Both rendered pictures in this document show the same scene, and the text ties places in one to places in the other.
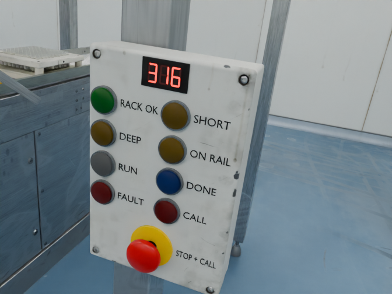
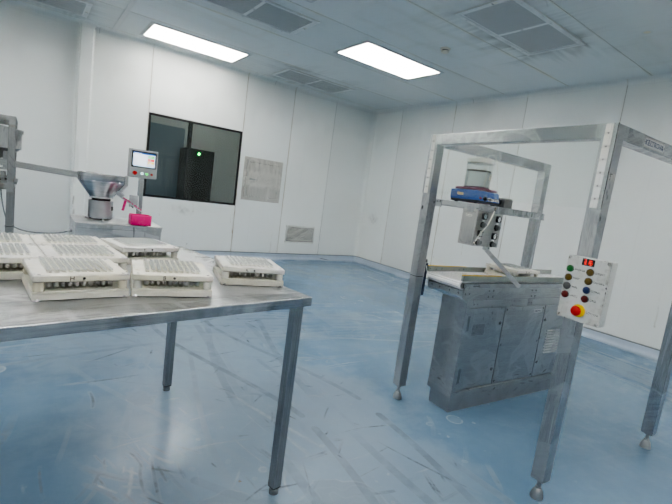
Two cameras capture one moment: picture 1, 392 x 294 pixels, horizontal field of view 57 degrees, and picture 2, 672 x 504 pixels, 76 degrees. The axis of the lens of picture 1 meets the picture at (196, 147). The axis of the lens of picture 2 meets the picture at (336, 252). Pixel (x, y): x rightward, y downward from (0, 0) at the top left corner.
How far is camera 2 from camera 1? 1.63 m
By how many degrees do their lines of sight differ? 41
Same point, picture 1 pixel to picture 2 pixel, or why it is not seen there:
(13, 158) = (493, 318)
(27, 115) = (507, 295)
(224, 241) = (601, 308)
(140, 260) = (574, 310)
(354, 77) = not seen: outside the picture
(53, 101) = (520, 292)
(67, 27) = (527, 256)
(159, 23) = (589, 251)
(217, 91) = (602, 267)
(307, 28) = not seen: outside the picture
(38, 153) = (504, 320)
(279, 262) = not seen: outside the picture
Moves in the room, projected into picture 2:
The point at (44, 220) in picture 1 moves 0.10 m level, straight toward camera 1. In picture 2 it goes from (496, 364) to (498, 369)
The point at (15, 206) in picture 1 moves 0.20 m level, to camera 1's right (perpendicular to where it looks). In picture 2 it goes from (487, 345) to (519, 356)
